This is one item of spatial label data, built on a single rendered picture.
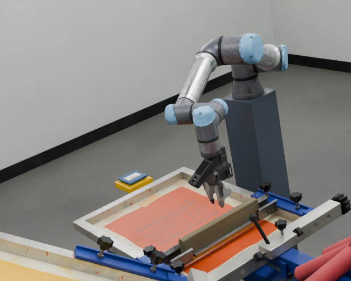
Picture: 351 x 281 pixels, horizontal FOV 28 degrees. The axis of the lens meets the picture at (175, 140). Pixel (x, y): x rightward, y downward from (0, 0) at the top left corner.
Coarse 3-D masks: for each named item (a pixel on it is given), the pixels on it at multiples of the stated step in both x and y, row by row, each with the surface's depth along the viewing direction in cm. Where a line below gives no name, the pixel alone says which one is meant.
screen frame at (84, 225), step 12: (180, 168) 312; (156, 180) 306; (168, 180) 305; (180, 180) 309; (132, 192) 299; (144, 192) 299; (240, 192) 280; (252, 192) 278; (108, 204) 293; (120, 204) 292; (132, 204) 296; (84, 216) 287; (96, 216) 286; (108, 216) 290; (288, 216) 260; (300, 216) 254; (84, 228) 277; (96, 228) 275; (96, 240) 271; (120, 252) 257; (132, 252) 253
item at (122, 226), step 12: (132, 216) 286; (144, 216) 284; (108, 228) 281; (120, 228) 279; (132, 228) 277; (132, 240) 268; (144, 240) 266; (216, 252) 249; (228, 252) 247; (192, 264) 244; (204, 264) 243; (216, 264) 242
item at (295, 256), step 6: (288, 252) 224; (294, 252) 224; (300, 252) 223; (276, 258) 225; (282, 258) 222; (288, 258) 221; (294, 258) 221; (300, 258) 220; (306, 258) 219; (312, 258) 219; (276, 264) 226; (288, 264) 221; (294, 264) 219; (300, 264) 217; (288, 270) 222; (294, 270) 220
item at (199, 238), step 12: (240, 204) 256; (252, 204) 257; (228, 216) 250; (240, 216) 254; (204, 228) 245; (216, 228) 248; (228, 228) 252; (180, 240) 241; (192, 240) 242; (204, 240) 246; (192, 252) 243
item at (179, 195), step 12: (180, 192) 298; (192, 192) 296; (156, 204) 292; (168, 204) 290; (204, 204) 284; (216, 204) 282; (216, 216) 273; (252, 228) 259; (264, 228) 258; (276, 228) 256; (228, 240) 255; (240, 240) 253; (252, 240) 252
